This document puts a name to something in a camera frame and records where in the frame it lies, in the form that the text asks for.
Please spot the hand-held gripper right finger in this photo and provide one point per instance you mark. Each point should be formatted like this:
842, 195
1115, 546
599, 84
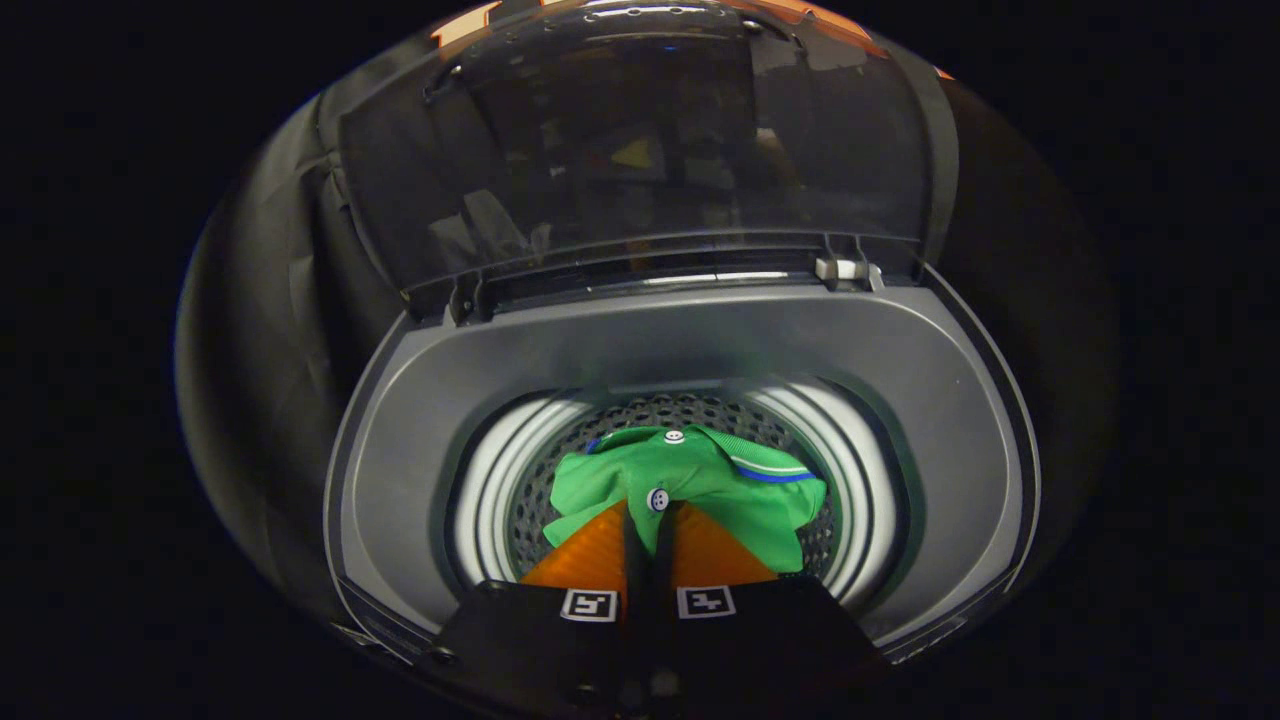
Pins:
662, 560

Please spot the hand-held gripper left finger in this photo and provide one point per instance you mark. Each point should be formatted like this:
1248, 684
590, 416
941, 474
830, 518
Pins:
634, 560

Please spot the black backdrop cloth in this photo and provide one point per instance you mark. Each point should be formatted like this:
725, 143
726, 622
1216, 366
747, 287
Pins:
250, 350

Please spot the green polo shirt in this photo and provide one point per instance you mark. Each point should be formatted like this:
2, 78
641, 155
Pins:
740, 500

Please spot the grey washing machine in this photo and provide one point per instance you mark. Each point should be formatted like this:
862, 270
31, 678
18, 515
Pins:
600, 340

